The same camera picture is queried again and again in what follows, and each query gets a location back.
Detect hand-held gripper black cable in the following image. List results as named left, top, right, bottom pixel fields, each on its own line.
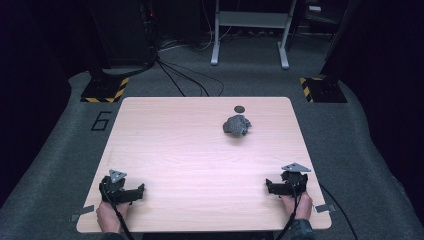
left=101, top=182, right=136, bottom=240
left=275, top=173, right=303, bottom=240

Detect bundle of black floor cables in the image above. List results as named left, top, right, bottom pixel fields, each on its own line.
left=146, top=33, right=225, bottom=98

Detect thin black floor cable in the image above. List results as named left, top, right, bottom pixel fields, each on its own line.
left=319, top=182, right=359, bottom=240

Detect grey speckled towel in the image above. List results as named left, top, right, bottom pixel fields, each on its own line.
left=222, top=114, right=253, bottom=138

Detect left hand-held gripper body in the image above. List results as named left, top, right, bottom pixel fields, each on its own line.
left=98, top=169, right=134, bottom=205

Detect grey tape strip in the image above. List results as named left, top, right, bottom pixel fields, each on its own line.
left=314, top=203, right=337, bottom=214
left=69, top=204, right=96, bottom=223

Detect person's right hand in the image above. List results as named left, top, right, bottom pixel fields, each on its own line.
left=279, top=192, right=314, bottom=221

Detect right hand-held gripper black cable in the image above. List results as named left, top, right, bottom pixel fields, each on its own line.
left=275, top=173, right=303, bottom=240

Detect black base with hazard tape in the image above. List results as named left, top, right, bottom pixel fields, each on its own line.
left=298, top=76, right=348, bottom=104
left=80, top=74, right=130, bottom=104

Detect left hand-held gripper black cable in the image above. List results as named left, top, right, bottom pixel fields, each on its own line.
left=101, top=182, right=136, bottom=240

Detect white floor cables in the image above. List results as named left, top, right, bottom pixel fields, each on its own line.
left=158, top=0, right=234, bottom=53

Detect dark cabinet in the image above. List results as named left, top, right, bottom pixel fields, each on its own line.
left=84, top=0, right=156, bottom=69

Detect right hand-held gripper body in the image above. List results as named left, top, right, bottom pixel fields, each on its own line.
left=280, top=162, right=312, bottom=196

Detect white metal stand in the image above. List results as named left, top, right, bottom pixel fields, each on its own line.
left=210, top=0, right=298, bottom=70

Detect person's left hand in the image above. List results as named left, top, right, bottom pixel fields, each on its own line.
left=95, top=199, right=131, bottom=234

